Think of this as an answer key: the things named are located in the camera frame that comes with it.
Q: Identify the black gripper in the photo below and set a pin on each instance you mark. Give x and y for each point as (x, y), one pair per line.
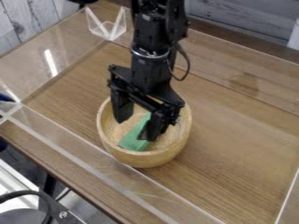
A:
(143, 84)

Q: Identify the green rectangular block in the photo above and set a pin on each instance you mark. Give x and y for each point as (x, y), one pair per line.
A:
(130, 142)

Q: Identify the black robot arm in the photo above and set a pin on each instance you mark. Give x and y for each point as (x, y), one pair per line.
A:
(160, 26)

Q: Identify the brown wooden bowl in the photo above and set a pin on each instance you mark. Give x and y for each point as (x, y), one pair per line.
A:
(160, 151)

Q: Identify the blue object at left edge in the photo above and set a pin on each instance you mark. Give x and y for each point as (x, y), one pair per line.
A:
(5, 98)

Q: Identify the white object at right edge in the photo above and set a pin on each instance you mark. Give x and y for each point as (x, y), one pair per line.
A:
(294, 38)

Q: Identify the clear acrylic enclosure wall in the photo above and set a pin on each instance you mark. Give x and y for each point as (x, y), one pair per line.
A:
(235, 175)

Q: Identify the black metal bracket with screw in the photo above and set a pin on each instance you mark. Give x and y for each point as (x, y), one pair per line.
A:
(56, 213)

